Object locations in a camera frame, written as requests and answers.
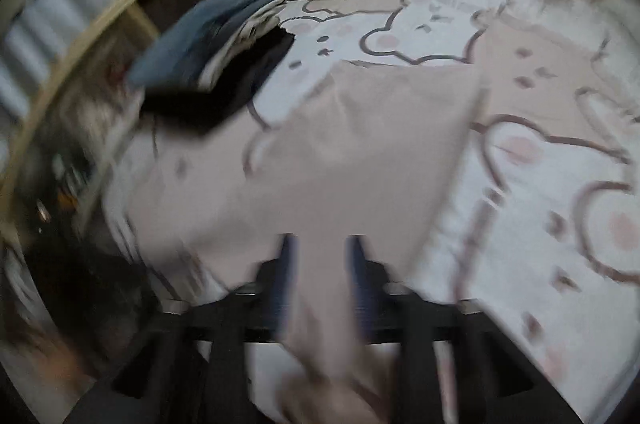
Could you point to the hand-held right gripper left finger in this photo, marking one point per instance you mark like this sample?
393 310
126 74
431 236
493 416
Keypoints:
287 279

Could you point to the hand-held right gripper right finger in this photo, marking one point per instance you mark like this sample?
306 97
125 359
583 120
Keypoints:
360 284

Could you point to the beige garment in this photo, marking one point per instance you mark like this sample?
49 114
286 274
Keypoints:
350 154

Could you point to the bear printed blanket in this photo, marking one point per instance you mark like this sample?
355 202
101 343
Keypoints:
525 279

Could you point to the folded black garment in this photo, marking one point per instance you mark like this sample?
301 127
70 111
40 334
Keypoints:
215 104

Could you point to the folded cream garment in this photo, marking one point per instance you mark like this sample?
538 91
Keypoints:
240 39

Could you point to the folded blue jeans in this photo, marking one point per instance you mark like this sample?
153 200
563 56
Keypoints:
200 39

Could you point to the wooden bedside rail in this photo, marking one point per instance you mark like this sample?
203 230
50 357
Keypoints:
115 9

